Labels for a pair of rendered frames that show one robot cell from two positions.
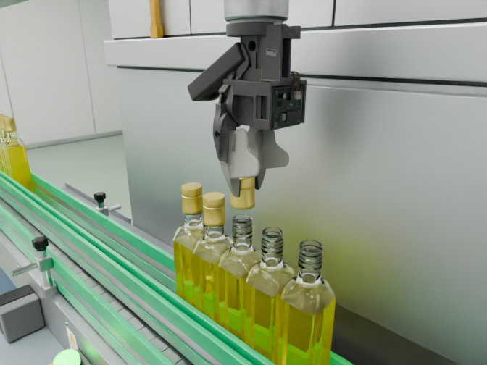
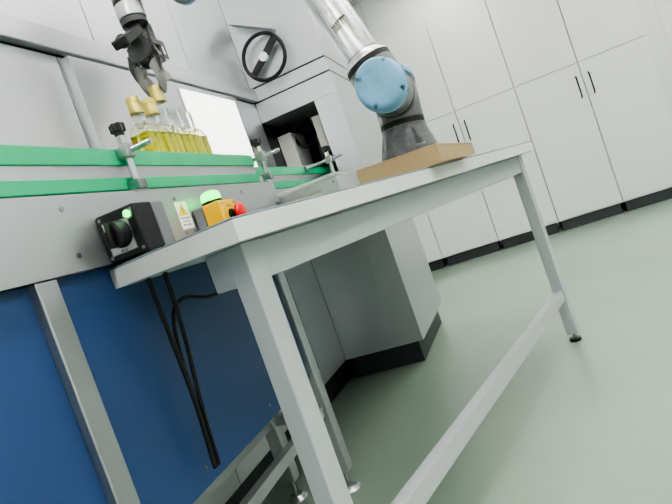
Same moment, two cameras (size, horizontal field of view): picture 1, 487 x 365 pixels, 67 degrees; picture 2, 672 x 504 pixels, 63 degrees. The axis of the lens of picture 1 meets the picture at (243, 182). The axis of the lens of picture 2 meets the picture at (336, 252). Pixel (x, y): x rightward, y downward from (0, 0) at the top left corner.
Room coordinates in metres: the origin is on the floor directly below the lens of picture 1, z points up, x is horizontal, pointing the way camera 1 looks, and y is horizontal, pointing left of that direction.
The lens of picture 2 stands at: (0.83, 1.49, 0.69)
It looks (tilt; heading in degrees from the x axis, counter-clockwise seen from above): 2 degrees down; 245
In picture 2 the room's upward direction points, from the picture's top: 19 degrees counter-clockwise
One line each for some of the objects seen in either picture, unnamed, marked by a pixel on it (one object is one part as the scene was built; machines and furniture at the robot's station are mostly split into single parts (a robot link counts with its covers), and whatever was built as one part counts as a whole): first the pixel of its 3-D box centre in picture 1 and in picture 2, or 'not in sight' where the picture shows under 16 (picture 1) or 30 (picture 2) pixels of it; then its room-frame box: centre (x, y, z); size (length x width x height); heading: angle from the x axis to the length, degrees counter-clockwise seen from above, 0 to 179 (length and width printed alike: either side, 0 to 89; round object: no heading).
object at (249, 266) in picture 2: not in sight; (471, 314); (-0.03, 0.31, 0.36); 1.51 x 0.09 x 0.71; 29
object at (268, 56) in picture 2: not in sight; (265, 57); (-0.19, -0.73, 1.49); 0.21 x 0.05 x 0.21; 136
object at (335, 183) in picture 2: not in sight; (308, 203); (0.14, -0.07, 0.79); 0.27 x 0.17 x 0.08; 136
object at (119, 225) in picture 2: not in sight; (113, 235); (0.75, 0.57, 0.79); 0.04 x 0.03 x 0.04; 136
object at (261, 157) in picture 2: not in sight; (254, 162); (0.27, -0.04, 0.95); 0.17 x 0.03 x 0.12; 136
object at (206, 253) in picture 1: (216, 293); (170, 164); (0.52, 0.04, 0.99); 0.06 x 0.06 x 0.21; 46
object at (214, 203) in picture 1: (214, 208); (150, 107); (0.52, 0.04, 1.14); 0.04 x 0.04 x 0.04
